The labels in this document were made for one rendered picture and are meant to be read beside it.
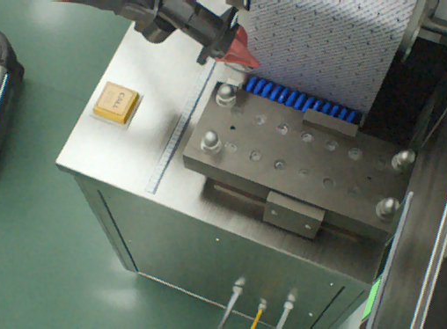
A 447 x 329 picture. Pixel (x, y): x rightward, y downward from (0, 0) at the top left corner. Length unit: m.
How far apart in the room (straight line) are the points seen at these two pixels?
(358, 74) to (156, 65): 0.47
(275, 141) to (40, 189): 1.29
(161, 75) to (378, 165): 0.49
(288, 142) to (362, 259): 0.26
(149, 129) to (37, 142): 1.10
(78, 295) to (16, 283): 0.21
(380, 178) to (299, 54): 0.25
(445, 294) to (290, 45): 0.57
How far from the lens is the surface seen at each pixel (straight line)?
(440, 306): 0.65
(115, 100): 1.32
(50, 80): 2.47
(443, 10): 1.01
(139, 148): 1.29
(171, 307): 2.11
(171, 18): 1.12
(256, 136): 1.15
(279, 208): 1.13
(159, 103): 1.33
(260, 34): 1.10
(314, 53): 1.09
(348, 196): 1.12
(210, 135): 1.10
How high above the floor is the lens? 2.06
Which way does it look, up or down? 67 degrees down
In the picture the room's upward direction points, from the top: straight up
